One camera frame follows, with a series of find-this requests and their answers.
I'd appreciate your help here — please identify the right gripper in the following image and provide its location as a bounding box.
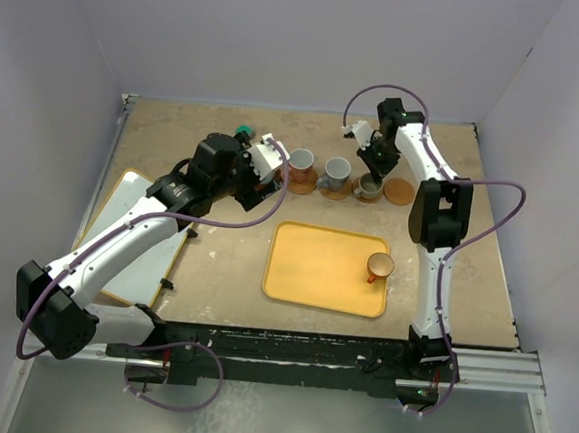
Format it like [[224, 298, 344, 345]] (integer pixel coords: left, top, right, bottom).
[[355, 135, 402, 184]]

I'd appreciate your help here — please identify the small grey cup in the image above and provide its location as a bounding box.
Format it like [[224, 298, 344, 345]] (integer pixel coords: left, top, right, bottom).
[[360, 173, 383, 194]]

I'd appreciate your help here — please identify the light wooden coaster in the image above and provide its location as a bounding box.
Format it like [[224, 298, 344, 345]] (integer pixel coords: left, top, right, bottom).
[[383, 178, 416, 206], [351, 178, 383, 204]]

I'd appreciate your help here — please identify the blue mug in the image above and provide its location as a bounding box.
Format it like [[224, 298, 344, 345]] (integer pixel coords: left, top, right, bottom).
[[316, 157, 352, 192]]

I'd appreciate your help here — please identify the woven rattan coaster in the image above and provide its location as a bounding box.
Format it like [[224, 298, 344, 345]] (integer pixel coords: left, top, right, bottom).
[[288, 169, 319, 195], [317, 176, 353, 200]]

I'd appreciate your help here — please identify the pink printed mug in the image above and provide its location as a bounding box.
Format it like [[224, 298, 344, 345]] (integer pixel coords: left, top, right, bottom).
[[288, 148, 315, 184]]

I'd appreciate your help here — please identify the orange copper mug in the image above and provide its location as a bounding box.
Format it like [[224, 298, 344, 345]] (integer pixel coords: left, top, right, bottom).
[[367, 252, 395, 284]]

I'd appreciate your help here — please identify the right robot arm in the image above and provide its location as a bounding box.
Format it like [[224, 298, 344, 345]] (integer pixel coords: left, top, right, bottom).
[[349, 97, 473, 379]]

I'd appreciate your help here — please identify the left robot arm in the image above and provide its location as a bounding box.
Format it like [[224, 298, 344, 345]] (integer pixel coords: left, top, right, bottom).
[[15, 132, 290, 360]]

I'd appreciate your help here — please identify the green whiteboard eraser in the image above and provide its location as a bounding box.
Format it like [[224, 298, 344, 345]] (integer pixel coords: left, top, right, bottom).
[[235, 125, 256, 140]]

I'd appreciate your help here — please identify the yellow tray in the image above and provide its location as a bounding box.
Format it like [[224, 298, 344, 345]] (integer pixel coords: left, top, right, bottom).
[[262, 220, 390, 318]]

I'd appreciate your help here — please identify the yellow framed whiteboard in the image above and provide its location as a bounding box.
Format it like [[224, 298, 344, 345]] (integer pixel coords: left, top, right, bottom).
[[74, 169, 192, 307]]

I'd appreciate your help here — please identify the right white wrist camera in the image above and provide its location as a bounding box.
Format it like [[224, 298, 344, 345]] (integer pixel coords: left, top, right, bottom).
[[341, 120, 374, 150]]

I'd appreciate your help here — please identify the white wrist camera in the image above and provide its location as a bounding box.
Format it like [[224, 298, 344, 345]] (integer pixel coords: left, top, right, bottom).
[[247, 133, 290, 180], [341, 120, 374, 150]]

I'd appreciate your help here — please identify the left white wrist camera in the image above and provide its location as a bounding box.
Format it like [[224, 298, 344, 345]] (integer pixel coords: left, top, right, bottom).
[[247, 133, 290, 180]]

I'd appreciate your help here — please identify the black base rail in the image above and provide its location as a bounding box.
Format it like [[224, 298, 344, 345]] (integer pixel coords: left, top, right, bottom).
[[106, 319, 459, 404]]

